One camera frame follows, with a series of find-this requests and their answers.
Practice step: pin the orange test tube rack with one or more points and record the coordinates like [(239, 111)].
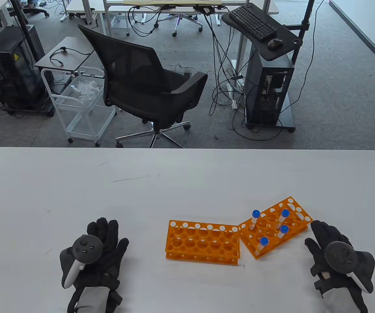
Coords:
[(203, 243), (272, 225)]

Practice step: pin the black computer mouse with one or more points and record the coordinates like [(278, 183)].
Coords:
[(274, 43)]

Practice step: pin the black stand pole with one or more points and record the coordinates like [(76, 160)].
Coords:
[(303, 26), (19, 16)]

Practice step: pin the black keyboard tray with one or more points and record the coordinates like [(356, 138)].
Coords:
[(282, 49)]

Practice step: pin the black rolling stand base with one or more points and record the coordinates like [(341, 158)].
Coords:
[(287, 120)]

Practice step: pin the person's right forearm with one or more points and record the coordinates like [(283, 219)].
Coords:
[(340, 301)]

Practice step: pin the white utility cart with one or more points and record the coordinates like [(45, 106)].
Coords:
[(86, 107)]

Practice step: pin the small grey side table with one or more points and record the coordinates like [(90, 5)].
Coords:
[(66, 53)]

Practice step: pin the person's right hand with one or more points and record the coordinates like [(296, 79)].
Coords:
[(321, 241)]

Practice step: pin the black and white hand controller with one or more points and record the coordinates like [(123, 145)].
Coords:
[(87, 249), (340, 257)]

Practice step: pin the person's left hand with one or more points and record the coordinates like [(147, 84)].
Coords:
[(109, 254)]

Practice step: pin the blue capped test tube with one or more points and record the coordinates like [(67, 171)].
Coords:
[(263, 241), (256, 214), (284, 229), (284, 213)]

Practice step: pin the chrome chair base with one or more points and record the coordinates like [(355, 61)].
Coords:
[(177, 19)]

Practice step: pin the black mesh office chair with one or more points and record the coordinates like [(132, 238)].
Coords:
[(148, 88)]

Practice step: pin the black keyboard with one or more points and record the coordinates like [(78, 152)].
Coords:
[(252, 22)]

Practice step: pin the clear plastic bags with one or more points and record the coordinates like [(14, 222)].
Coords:
[(86, 88)]

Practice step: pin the white power strip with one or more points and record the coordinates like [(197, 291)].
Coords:
[(232, 97)]

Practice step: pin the white desk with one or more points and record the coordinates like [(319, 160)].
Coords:
[(86, 6)]

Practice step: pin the black computer tower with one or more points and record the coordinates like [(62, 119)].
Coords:
[(265, 84), (11, 68)]

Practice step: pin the person's left forearm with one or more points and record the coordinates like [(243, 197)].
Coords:
[(91, 300)]

